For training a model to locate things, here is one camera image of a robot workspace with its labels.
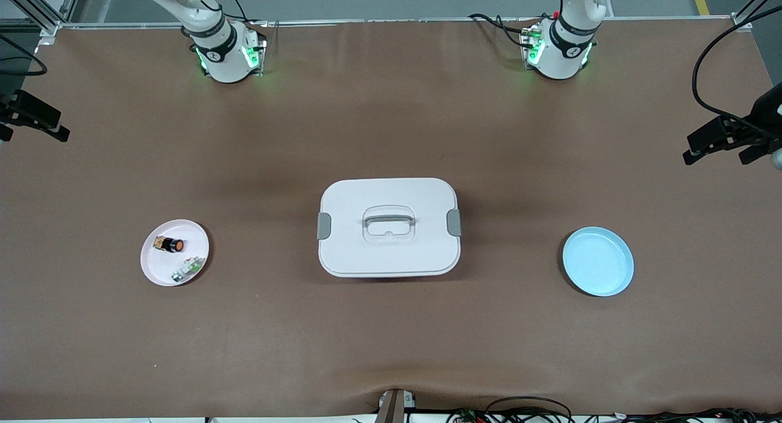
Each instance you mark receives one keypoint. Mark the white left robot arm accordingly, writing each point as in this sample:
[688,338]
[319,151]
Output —
[559,50]

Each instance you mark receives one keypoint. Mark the table edge camera mount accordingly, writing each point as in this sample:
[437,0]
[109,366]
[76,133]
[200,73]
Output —
[391,408]

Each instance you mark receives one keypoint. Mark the pink round plate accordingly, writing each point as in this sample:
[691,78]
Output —
[162,267]

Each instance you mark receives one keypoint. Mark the green push-button switch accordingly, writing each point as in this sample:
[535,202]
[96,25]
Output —
[188,268]

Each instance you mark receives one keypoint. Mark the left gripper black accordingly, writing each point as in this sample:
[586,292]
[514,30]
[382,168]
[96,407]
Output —
[767,118]

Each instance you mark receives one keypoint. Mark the brown table mat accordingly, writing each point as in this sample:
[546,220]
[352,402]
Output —
[391,117]

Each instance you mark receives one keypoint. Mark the light blue round plate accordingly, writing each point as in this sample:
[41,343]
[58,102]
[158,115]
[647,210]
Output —
[597,261]

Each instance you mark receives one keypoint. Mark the white lidded storage box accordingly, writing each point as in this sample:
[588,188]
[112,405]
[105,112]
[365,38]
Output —
[388,252]

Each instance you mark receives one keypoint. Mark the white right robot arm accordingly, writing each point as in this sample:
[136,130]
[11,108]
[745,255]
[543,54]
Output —
[226,56]

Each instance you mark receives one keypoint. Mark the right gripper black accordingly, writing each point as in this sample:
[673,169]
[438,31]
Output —
[13,107]

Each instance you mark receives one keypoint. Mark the aluminium frame corner post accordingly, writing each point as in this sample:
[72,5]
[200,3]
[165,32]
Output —
[741,22]
[46,29]

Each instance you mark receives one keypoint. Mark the orange push-button switch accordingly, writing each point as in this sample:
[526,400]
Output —
[169,244]

